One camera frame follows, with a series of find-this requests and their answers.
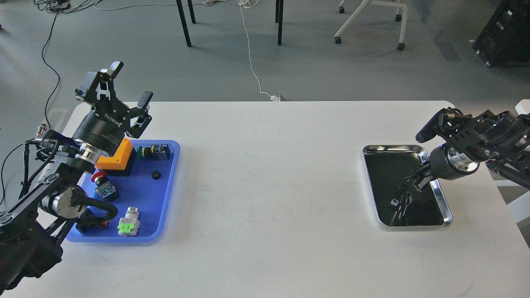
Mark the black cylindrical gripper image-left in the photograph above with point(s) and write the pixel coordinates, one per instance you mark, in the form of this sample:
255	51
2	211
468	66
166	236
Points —
109	120

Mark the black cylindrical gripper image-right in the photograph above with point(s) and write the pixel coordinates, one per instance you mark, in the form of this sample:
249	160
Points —
444	162

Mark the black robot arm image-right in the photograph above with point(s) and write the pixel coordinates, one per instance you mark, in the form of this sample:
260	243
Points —
501	141

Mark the silver metal tray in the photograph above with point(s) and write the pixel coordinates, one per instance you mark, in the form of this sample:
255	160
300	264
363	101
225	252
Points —
387	167

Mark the blue plastic tray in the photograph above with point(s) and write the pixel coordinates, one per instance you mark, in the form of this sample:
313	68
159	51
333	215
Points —
139	190

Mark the orange push button box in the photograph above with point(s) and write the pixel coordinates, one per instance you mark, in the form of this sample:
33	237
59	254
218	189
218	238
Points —
121	163

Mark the black equipment case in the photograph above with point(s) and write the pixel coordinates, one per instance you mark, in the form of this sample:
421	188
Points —
505	39

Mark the white rolling chair base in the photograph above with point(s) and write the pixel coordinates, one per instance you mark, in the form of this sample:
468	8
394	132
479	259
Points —
401	17

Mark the green yellow push button switch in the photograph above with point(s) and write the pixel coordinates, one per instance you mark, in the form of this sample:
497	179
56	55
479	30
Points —
157	152

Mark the red mushroom button switch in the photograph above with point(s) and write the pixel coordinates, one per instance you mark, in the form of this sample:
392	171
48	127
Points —
104	187

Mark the green white selector switch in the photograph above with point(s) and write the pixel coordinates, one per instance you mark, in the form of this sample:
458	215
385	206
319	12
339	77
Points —
130	224

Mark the black red connector switch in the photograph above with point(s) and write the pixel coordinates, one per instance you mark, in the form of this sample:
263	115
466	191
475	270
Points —
84	227

